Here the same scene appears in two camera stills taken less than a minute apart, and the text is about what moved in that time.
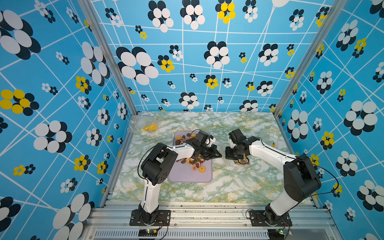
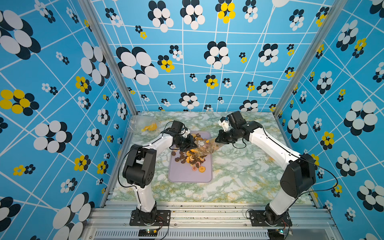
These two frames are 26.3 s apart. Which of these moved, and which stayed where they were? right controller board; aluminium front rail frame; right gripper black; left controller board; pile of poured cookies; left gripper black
Moved: right gripper black; left gripper black
Stayed: right controller board; left controller board; pile of poured cookies; aluminium front rail frame
